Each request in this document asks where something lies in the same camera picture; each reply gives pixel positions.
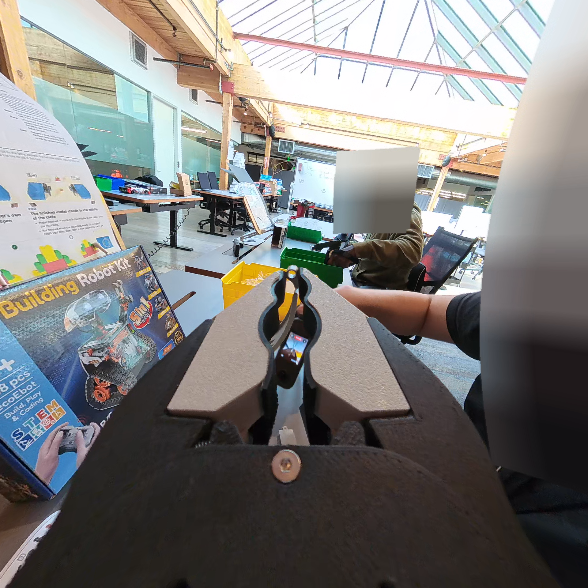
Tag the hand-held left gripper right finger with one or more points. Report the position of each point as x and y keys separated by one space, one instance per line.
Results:
x=358 y=367

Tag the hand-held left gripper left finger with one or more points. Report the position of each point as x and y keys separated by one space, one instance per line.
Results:
x=220 y=367

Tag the yellow plastic bin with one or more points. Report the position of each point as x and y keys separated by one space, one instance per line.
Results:
x=239 y=289

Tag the grey curved panel piece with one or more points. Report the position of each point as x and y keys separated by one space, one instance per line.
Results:
x=294 y=287

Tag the person's right forearm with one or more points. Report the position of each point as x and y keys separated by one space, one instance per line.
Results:
x=390 y=307

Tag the grey desk with brown edge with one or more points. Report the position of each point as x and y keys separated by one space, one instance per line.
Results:
x=257 y=255

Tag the black desk clamp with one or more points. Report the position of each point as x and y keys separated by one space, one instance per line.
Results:
x=238 y=248

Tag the wooden standing desk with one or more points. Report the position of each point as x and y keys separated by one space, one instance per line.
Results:
x=156 y=198
x=216 y=192

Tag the small grey desk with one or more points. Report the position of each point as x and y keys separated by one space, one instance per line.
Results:
x=124 y=209

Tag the green plastic bin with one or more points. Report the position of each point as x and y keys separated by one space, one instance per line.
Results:
x=103 y=183
x=321 y=275
x=303 y=234

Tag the clear plastic parts bags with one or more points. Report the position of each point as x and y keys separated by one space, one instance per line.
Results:
x=262 y=275

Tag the person's black shirt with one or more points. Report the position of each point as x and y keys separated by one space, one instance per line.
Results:
x=464 y=321

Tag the black mesh office chair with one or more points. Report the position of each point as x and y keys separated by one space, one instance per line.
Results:
x=445 y=257

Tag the blue robot kit box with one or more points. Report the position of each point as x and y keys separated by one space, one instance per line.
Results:
x=69 y=344

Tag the leaning wooden board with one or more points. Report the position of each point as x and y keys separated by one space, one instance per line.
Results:
x=257 y=209

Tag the open black laptop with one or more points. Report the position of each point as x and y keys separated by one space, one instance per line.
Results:
x=214 y=180
x=203 y=180

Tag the brown cardboard box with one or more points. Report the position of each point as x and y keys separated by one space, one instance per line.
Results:
x=181 y=183

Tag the whiteboard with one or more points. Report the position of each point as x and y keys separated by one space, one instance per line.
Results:
x=312 y=183

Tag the black toy car box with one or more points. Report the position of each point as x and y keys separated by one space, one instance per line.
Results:
x=138 y=189

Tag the black bag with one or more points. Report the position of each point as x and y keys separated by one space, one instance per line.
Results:
x=147 y=180

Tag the blue plastic bin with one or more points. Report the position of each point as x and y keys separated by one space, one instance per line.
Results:
x=118 y=183

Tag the printed instruction board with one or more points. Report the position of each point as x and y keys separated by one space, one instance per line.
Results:
x=46 y=174

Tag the open instruction booklet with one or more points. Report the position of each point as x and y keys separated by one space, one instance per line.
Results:
x=18 y=565

